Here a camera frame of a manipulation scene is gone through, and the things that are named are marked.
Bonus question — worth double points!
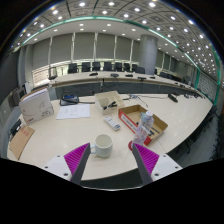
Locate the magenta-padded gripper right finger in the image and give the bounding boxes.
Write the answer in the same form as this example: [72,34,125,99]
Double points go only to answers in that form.
[131,142,184,186]

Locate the white ceramic mug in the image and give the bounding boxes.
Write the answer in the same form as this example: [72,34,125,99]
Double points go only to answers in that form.
[89,133,115,159]

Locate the large white cardboard box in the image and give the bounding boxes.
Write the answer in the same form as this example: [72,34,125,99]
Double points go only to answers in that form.
[18,87,55,126]

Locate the recessed ceiling lights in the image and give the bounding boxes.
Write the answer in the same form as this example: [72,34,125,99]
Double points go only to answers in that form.
[13,0,224,78]

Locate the white paper sheet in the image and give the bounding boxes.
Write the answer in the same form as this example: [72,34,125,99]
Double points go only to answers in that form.
[55,103,92,121]

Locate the small grey monitor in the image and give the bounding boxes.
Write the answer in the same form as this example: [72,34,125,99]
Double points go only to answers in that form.
[11,86,26,108]

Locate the row of black office chairs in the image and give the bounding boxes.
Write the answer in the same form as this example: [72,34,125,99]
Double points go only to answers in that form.
[47,61,147,80]

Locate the open brown box red side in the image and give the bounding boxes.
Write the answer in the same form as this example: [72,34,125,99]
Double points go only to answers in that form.
[118,103,169,147]

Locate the white remote control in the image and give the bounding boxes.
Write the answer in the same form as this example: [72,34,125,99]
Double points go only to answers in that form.
[103,115,122,132]

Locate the clear plastic water bottle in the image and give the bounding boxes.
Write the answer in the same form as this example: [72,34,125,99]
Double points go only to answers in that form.
[131,110,155,148]

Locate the small open white box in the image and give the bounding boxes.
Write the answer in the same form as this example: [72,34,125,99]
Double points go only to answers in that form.
[94,90,126,116]

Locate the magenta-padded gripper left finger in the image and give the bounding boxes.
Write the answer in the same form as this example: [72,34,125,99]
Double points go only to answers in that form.
[41,142,92,186]

